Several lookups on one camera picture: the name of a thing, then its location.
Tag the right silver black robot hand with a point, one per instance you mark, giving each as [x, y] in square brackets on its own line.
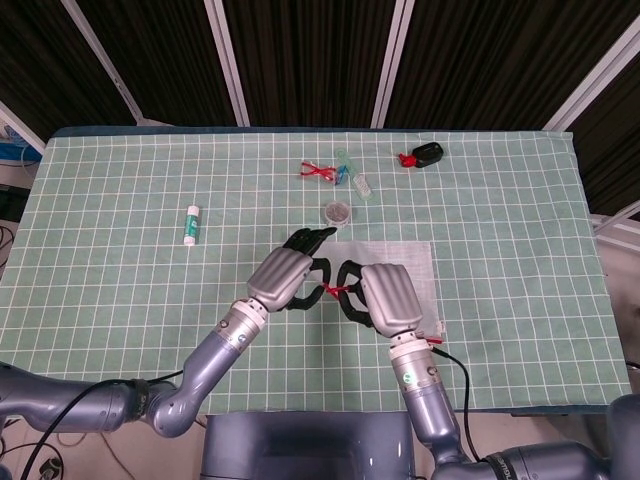
[392, 297]

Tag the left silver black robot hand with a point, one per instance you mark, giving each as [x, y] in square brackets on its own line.
[280, 277]

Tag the white mesh zipper pouch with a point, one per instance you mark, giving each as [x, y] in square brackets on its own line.
[412, 255]

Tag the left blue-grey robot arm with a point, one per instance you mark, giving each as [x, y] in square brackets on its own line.
[210, 360]

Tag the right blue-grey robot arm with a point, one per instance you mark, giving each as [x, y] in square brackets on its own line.
[425, 390]

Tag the clear round pin jar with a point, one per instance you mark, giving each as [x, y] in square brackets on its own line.
[337, 212]

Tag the green white glue stick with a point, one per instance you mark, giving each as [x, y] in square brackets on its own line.
[192, 225]

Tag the red plastic clip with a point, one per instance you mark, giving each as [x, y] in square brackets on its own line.
[316, 170]

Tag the green white-bristle brush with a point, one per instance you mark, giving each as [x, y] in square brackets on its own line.
[361, 185]

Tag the small blue clip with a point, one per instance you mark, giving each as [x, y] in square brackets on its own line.
[341, 175]

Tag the dark blue table underlay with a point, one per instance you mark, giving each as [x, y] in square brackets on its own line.
[300, 131]

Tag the black bottle with red cap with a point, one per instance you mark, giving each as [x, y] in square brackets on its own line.
[427, 153]

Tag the green white checked tablecloth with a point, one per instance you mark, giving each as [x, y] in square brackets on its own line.
[125, 300]

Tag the blue-grey robot torso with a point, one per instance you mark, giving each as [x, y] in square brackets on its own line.
[300, 445]

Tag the white frame post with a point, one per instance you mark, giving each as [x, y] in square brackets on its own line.
[595, 75]
[227, 62]
[392, 62]
[105, 62]

